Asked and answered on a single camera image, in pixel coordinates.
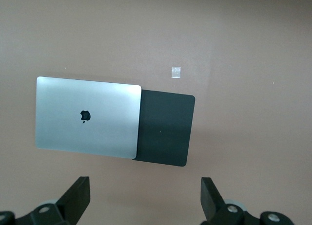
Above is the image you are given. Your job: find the silver laptop with apple logo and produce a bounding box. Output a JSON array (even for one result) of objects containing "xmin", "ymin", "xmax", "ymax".
[{"xmin": 35, "ymin": 76, "xmax": 142, "ymax": 160}]

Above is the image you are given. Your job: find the black mouse pad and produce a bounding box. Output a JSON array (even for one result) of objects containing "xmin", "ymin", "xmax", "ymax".
[{"xmin": 131, "ymin": 89, "xmax": 196, "ymax": 168}]

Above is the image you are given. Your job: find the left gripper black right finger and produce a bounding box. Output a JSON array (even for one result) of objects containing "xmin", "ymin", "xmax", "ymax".
[{"xmin": 200, "ymin": 177, "xmax": 252, "ymax": 225}]

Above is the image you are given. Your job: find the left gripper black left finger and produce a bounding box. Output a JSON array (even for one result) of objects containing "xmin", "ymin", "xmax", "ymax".
[{"xmin": 25, "ymin": 176, "xmax": 91, "ymax": 225}]

